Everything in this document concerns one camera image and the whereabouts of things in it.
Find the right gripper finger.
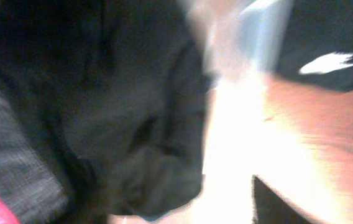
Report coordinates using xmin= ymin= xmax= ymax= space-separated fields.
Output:
xmin=252 ymin=175 xmax=311 ymax=224

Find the clear plastic storage container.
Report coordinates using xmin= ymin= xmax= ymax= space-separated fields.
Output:
xmin=188 ymin=0 xmax=293 ymax=80

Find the black shorts red waistband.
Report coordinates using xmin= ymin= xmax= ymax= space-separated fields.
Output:
xmin=0 ymin=0 xmax=209 ymax=223

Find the black Nike shirt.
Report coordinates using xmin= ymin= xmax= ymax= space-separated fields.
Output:
xmin=276 ymin=0 xmax=353 ymax=92

